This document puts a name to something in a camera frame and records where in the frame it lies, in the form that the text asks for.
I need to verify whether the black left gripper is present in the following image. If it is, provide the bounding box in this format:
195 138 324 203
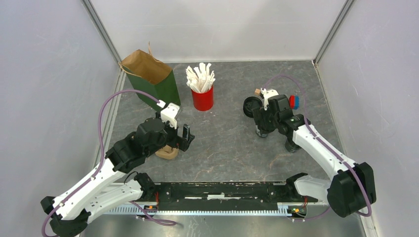
145 112 194 158

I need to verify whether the black coffee cup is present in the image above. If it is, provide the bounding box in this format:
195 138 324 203
285 114 312 154
255 128 268 138

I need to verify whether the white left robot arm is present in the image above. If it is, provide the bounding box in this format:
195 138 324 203
41 118 195 237

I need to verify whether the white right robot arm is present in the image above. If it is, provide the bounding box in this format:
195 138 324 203
243 95 377 217

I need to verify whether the black coffee lid stack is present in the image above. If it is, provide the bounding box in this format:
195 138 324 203
243 96 263 118

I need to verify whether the brown cardboard cup carrier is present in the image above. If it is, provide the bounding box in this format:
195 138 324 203
155 145 179 160

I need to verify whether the red and blue block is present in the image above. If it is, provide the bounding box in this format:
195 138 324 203
289 95 299 110

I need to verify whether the red cup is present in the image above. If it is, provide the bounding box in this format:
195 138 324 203
191 86 214 111

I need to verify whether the white wrapped stirrer bundle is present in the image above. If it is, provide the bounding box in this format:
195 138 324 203
185 63 215 93

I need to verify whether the green paper bag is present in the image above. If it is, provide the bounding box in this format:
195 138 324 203
119 46 181 106

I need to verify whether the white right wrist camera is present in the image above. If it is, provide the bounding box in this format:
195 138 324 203
260 88 279 111

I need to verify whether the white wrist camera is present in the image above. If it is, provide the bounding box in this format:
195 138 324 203
157 100 180 129
260 88 279 111

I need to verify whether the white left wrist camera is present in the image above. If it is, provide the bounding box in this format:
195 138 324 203
157 100 180 129

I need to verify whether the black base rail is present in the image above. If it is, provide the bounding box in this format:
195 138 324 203
124 181 308 217

